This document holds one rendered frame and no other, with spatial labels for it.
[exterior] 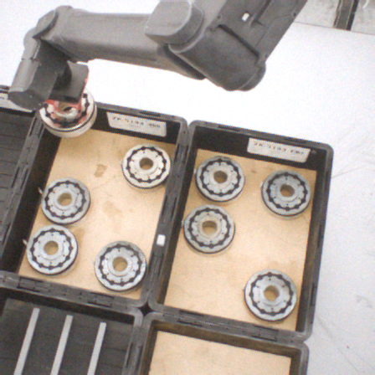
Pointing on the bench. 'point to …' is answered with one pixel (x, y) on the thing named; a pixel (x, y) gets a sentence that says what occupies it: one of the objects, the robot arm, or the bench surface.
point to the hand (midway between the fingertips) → (65, 102)
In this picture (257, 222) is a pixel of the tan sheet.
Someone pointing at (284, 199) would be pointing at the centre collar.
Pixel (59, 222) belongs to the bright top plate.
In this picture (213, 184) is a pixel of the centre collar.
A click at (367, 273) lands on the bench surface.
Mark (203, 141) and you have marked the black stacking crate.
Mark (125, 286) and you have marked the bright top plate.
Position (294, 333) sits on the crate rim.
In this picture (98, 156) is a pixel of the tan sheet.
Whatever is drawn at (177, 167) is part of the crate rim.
